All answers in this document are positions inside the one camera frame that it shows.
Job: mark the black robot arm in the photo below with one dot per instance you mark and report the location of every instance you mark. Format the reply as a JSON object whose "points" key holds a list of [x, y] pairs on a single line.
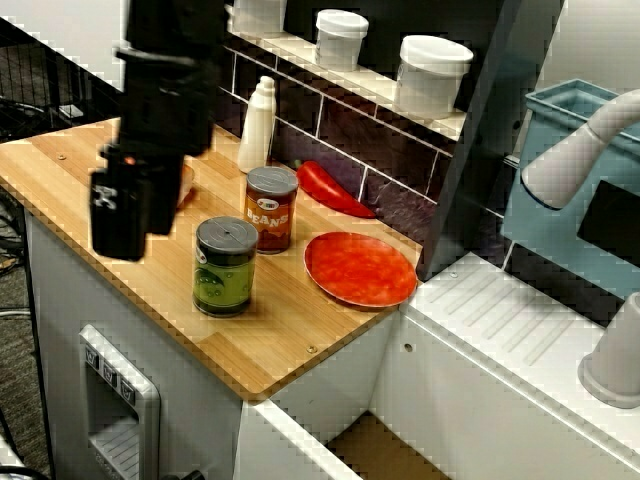
{"points": [[170, 25]]}

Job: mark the orange red plate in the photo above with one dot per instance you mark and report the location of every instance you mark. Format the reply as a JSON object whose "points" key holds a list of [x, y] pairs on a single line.
{"points": [[360, 270]]}

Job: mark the salmon sushi toy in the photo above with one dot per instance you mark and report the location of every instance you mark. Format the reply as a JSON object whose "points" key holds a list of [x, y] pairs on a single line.
{"points": [[187, 185]]}

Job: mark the white lidded plastic jar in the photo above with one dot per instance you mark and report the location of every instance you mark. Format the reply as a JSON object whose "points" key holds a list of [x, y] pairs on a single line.
{"points": [[340, 42], [430, 80], [260, 17]]}

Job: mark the black rectangular block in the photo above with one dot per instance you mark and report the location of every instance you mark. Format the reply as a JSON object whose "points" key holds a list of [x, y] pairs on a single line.
{"points": [[612, 217]]}

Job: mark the white detergent bottle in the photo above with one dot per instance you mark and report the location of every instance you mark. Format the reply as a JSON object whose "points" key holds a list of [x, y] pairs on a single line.
{"points": [[256, 135]]}

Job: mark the grey toy faucet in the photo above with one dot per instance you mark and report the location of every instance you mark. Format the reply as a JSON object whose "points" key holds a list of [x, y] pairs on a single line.
{"points": [[560, 165]]}

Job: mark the red toy pepper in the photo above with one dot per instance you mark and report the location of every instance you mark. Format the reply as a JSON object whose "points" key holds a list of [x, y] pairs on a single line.
{"points": [[327, 190]]}

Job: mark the blue plastic bin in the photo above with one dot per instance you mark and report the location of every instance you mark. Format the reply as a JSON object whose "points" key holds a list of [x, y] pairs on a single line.
{"points": [[545, 225]]}

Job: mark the brown beans can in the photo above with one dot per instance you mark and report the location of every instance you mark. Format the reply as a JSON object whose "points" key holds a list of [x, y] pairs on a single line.
{"points": [[270, 215]]}

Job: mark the grey dispenser panel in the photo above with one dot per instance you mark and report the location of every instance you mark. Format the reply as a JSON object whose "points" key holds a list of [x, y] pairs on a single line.
{"points": [[120, 400]]}

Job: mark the white sink unit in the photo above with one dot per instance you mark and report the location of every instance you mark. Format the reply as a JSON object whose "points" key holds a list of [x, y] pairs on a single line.
{"points": [[475, 360]]}

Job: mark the white cabinet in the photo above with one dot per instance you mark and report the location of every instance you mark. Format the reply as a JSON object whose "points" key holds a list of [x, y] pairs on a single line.
{"points": [[65, 300]]}

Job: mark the green peas can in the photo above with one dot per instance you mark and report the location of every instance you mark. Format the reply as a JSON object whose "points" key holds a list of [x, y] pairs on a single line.
{"points": [[225, 275]]}

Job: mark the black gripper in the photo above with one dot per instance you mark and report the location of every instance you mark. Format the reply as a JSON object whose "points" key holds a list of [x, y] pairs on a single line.
{"points": [[170, 105]]}

